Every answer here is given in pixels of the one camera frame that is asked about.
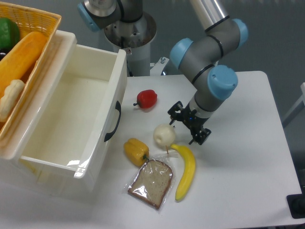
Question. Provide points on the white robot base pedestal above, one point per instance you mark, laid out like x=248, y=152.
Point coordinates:
x=135, y=39

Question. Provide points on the red bell pepper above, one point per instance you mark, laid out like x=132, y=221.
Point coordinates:
x=146, y=99

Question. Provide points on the white furniture leg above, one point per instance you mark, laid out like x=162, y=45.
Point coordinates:
x=295, y=109

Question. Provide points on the black drawer handle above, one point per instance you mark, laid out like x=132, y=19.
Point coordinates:
x=115, y=122

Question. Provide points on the green bell pepper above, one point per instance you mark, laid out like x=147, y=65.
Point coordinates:
x=9, y=33

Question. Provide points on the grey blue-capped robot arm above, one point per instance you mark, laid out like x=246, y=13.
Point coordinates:
x=197, y=61

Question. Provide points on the black object at table edge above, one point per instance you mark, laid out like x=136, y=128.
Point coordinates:
x=296, y=203

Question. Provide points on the orange baguette loaf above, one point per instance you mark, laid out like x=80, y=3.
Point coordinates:
x=18, y=61

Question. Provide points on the yellow banana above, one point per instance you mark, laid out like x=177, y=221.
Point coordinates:
x=188, y=173

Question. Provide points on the bread slice in plastic bag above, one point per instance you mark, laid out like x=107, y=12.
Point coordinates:
x=153, y=181

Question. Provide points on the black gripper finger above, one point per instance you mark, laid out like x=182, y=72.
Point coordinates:
x=199, y=135
x=176, y=112

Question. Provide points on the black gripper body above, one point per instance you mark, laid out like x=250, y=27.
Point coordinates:
x=193, y=122

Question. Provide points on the yellow bell pepper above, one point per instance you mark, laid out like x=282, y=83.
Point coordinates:
x=136, y=151

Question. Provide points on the white plastic drawer bin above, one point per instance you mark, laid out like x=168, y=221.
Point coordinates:
x=57, y=145

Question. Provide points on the yellow wicker basket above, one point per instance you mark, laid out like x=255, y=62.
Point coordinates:
x=29, y=32

